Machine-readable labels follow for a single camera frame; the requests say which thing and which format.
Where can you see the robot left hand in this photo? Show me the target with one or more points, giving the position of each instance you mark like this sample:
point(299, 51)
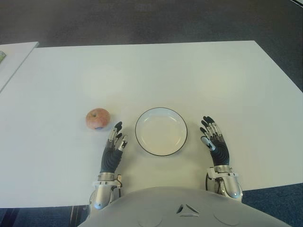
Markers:
point(110, 160)

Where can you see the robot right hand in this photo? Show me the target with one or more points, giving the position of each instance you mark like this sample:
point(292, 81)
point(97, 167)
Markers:
point(221, 151)

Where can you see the red apple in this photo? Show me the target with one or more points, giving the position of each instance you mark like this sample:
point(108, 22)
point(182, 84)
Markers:
point(97, 118)

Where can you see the white plate black rim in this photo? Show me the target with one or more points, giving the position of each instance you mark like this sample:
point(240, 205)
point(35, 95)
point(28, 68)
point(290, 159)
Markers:
point(161, 134)

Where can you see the dark table leg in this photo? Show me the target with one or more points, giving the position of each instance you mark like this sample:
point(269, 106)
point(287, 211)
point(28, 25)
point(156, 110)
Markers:
point(78, 215)

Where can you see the grey robot torso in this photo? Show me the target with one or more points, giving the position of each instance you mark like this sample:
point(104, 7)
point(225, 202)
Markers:
point(180, 212)

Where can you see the white side table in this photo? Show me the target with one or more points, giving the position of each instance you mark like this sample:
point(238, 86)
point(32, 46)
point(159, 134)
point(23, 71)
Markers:
point(14, 61)

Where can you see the green packet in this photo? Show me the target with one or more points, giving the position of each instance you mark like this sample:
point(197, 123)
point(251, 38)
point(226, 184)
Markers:
point(2, 56)

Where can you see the white floor strip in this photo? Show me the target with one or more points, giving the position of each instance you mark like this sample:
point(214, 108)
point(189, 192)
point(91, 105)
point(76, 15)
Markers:
point(298, 2)

